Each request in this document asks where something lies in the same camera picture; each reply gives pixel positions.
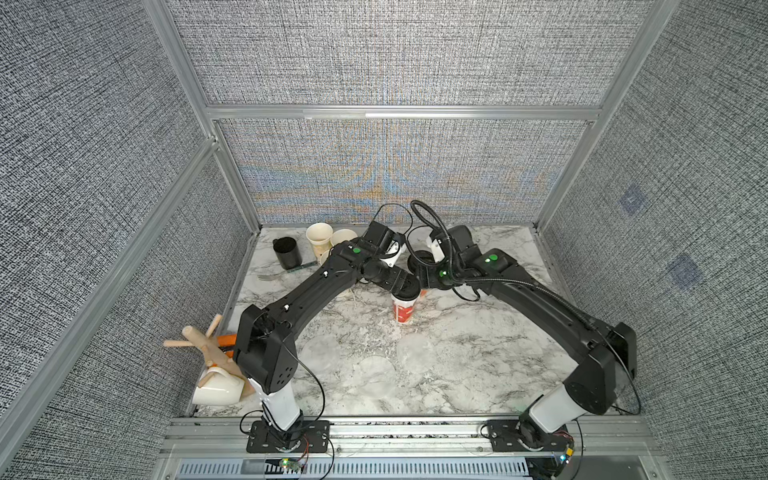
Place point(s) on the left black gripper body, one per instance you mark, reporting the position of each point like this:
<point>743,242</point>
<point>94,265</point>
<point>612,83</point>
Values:
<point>405,287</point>

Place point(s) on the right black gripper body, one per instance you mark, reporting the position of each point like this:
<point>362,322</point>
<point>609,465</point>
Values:
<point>424,267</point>

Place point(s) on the black lid front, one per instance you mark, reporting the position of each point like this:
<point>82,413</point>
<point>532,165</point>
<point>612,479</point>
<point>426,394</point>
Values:
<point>420,260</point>
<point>409,291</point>

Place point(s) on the red paper cup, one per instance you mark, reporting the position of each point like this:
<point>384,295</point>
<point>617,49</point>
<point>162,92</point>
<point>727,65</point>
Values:
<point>403,310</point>

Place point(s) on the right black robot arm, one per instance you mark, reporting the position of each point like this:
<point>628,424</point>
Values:
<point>605,355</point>

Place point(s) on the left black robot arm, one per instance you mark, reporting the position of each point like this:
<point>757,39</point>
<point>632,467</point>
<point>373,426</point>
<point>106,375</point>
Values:
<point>265,348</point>

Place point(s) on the back middle paper cup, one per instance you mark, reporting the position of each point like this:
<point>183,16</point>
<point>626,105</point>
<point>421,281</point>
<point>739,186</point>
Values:
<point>342,235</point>

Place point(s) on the back left paper cup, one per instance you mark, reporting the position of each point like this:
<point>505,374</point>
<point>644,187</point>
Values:
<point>319,235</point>

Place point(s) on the black cylindrical cup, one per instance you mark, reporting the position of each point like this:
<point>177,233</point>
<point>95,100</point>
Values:
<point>287,252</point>

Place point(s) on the wooden peg rack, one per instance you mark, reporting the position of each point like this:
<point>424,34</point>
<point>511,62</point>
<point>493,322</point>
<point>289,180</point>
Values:
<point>217,351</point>

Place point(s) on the white mug on rack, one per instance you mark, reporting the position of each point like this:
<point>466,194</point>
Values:
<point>218,387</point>

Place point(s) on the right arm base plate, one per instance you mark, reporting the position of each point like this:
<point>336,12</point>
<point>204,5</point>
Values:
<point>507,436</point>

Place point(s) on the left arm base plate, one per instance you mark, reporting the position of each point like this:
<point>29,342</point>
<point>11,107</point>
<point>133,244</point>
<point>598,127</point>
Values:
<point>266,439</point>

